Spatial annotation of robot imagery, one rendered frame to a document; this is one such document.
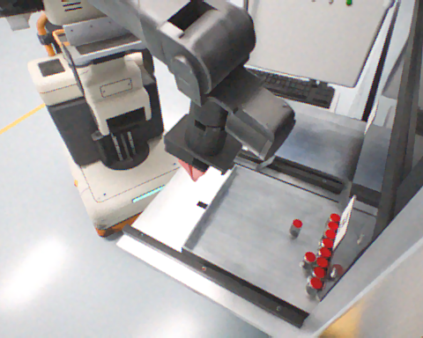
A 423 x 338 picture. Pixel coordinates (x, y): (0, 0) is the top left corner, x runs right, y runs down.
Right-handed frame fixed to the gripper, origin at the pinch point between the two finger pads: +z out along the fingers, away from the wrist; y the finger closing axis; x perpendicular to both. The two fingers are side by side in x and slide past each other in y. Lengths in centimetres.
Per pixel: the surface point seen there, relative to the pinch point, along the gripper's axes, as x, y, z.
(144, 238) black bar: -7.2, -5.5, 19.5
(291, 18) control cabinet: 89, -9, 7
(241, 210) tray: 10.1, 9.2, 18.4
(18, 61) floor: 128, -267, 163
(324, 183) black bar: 26.3, 23.8, 13.7
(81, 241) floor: 7, -60, 122
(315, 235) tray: 12.1, 26.1, 15.0
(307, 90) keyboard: 77, 9, 24
